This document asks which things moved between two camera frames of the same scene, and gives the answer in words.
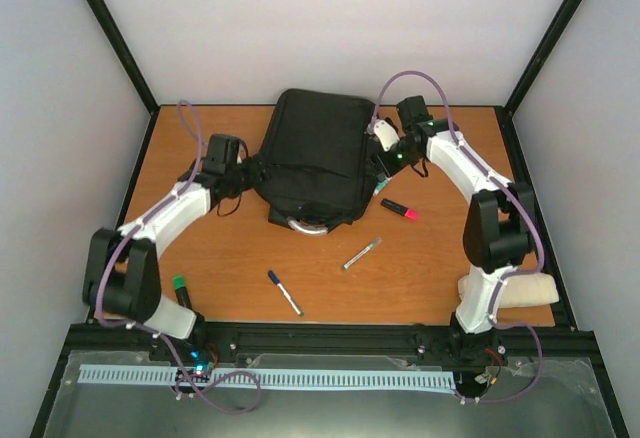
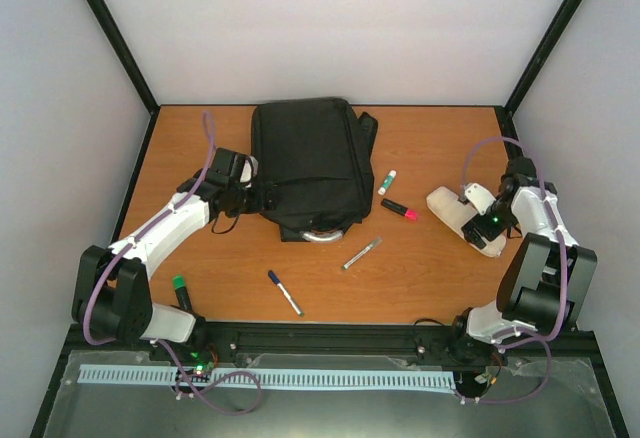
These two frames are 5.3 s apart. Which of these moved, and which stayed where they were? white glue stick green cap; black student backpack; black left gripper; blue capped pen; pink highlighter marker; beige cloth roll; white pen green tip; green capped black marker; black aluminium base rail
Moved: black student backpack; black left gripper; white glue stick green cap; beige cloth roll
Stayed: green capped black marker; blue capped pen; pink highlighter marker; white pen green tip; black aluminium base rail
